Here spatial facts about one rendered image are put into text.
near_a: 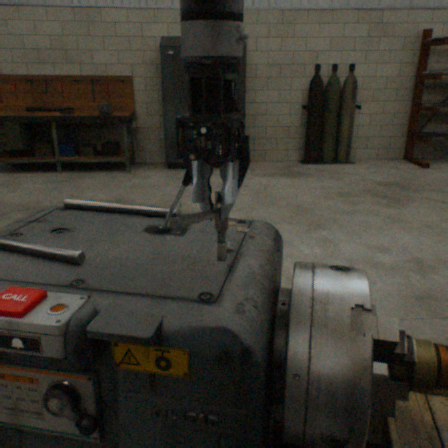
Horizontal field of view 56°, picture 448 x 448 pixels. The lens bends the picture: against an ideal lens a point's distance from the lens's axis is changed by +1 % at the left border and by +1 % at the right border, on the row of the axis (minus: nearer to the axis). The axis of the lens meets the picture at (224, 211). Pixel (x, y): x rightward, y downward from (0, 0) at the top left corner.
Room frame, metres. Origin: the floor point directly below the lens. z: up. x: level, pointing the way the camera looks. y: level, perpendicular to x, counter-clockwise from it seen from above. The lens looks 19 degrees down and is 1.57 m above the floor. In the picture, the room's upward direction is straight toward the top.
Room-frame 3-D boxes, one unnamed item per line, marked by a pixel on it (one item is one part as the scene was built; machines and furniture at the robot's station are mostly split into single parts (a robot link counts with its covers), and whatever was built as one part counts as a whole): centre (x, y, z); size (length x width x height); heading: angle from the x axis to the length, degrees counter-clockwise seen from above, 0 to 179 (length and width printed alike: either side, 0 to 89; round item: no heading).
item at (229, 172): (0.54, 0.00, 1.41); 0.06 x 0.03 x 0.09; 169
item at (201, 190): (0.55, 0.03, 1.41); 0.06 x 0.03 x 0.09; 169
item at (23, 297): (0.52, 0.29, 1.26); 0.06 x 0.06 x 0.02; 78
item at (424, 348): (0.62, -0.34, 1.08); 0.09 x 0.09 x 0.09; 78
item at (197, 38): (0.55, 0.01, 1.60); 0.08 x 0.08 x 0.05
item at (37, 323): (0.52, 0.27, 1.23); 0.13 x 0.08 x 0.05; 78
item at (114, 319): (0.49, 0.13, 1.24); 0.09 x 0.08 x 0.03; 78
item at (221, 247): (0.61, 0.00, 1.34); 0.02 x 0.02 x 0.12; 79
